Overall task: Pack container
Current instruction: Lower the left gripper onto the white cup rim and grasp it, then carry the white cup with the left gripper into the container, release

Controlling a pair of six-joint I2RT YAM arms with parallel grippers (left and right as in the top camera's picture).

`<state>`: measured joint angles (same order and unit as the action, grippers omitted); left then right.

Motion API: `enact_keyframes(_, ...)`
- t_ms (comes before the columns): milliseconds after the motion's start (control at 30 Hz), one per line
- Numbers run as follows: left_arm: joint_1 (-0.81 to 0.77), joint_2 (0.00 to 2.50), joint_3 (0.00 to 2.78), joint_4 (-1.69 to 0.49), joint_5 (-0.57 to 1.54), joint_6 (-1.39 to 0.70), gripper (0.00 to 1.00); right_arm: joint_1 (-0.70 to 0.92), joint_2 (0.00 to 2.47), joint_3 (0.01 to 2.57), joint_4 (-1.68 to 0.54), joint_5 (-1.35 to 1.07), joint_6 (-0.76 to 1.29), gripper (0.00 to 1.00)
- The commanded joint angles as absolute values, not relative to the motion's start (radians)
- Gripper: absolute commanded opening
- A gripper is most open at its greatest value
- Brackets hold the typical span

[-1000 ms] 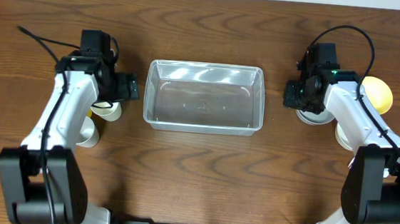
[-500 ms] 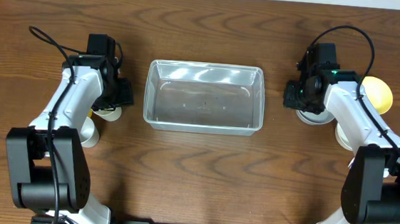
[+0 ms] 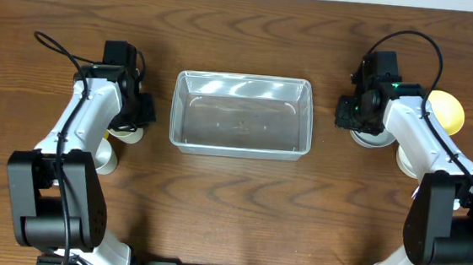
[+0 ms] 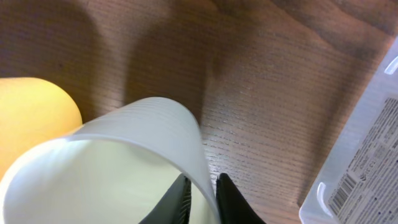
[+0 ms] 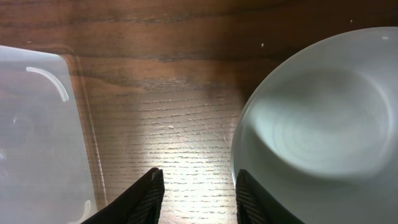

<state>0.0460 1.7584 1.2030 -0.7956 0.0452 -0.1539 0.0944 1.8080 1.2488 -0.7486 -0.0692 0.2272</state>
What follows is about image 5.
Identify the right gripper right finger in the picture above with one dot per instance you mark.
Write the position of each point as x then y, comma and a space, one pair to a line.
255, 205

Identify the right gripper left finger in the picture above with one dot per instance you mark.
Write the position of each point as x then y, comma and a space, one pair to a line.
140, 203

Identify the grey plastic bowl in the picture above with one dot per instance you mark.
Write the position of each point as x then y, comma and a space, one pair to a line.
320, 131

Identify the clear plastic container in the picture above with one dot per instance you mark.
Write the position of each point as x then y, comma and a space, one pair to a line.
45, 171

